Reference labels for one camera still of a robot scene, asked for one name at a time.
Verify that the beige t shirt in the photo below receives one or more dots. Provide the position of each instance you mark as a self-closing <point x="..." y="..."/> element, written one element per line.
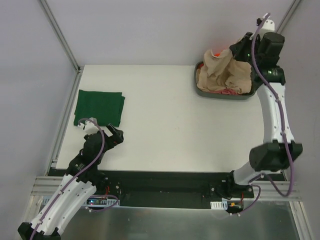
<point x="223" y="72"/>

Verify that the white cable duct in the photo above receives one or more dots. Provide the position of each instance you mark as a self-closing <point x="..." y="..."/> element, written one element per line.
<point x="101" y="202"/>
<point x="226" y="205"/>

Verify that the left white cable duct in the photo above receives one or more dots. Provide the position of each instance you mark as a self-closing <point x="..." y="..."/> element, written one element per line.
<point x="101" y="202"/>

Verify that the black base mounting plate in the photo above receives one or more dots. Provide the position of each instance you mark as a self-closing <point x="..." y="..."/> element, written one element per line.
<point x="176" y="190"/>

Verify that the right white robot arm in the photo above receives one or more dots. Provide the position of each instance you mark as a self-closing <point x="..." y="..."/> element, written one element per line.
<point x="279" y="149"/>

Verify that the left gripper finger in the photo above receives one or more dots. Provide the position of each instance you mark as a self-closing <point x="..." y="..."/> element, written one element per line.
<point x="113" y="130"/>
<point x="119" y="140"/>

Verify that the pink t shirt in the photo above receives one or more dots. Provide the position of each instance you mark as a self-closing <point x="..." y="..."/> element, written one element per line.
<point x="225" y="91"/>

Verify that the aluminium frame post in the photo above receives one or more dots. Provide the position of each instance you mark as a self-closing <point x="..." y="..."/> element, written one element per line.
<point x="59" y="34"/>
<point x="288" y="16"/>

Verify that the green t shirt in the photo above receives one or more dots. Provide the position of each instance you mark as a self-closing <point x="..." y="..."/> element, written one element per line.
<point x="105" y="107"/>

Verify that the right aluminium frame post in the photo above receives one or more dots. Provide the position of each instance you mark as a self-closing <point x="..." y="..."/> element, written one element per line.
<point x="288" y="16"/>

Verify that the grey laundry basket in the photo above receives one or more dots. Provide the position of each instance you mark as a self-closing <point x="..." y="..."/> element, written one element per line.
<point x="212" y="95"/>

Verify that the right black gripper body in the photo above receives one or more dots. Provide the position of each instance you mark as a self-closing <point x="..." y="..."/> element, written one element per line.
<point x="240" y="47"/>

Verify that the left aluminium frame post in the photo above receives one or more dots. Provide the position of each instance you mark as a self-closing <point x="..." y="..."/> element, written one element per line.
<point x="59" y="34"/>

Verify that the front aluminium rail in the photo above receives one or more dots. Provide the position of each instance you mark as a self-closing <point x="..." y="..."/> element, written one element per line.
<point x="47" y="185"/>

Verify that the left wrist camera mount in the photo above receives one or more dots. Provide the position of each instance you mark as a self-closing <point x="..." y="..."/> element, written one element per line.
<point x="88" y="124"/>

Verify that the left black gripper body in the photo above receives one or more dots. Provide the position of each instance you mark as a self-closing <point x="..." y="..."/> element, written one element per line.
<point x="110" y="136"/>

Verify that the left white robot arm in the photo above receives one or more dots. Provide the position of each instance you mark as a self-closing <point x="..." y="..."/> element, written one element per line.
<point x="81" y="181"/>

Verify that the right white cable duct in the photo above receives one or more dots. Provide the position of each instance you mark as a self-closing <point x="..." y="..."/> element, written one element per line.
<point x="226" y="205"/>

